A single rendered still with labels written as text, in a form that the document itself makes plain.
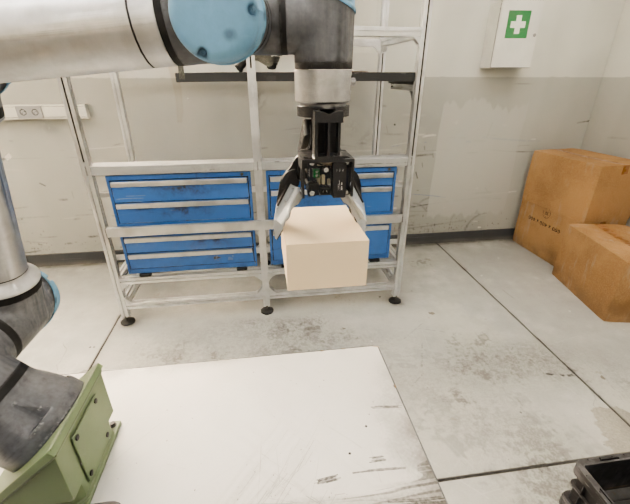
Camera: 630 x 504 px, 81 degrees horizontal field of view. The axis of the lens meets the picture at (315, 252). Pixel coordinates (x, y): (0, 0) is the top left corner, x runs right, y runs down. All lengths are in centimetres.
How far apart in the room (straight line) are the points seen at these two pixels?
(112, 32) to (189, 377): 74
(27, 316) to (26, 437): 20
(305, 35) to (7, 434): 69
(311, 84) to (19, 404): 62
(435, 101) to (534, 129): 89
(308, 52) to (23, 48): 28
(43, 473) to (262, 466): 33
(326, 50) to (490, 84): 284
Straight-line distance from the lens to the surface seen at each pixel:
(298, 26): 50
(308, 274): 55
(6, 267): 78
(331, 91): 50
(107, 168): 213
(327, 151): 50
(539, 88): 352
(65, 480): 75
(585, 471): 106
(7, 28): 45
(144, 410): 92
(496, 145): 341
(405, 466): 79
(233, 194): 205
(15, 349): 80
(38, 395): 75
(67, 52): 43
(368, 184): 212
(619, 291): 277
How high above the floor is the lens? 134
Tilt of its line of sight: 26 degrees down
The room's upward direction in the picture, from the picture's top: straight up
